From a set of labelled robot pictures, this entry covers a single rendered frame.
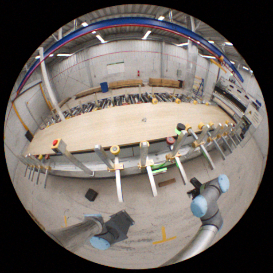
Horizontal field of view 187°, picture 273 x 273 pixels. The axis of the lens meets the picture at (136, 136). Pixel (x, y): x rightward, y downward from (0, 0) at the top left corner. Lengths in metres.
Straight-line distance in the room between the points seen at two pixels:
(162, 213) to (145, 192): 0.50
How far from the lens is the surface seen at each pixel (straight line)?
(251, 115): 2.59
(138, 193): 1.45
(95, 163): 1.04
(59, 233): 0.38
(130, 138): 0.73
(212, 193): 0.40
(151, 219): 1.53
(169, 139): 0.76
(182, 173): 0.69
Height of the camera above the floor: 1.45
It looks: 48 degrees down
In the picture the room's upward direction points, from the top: 3 degrees counter-clockwise
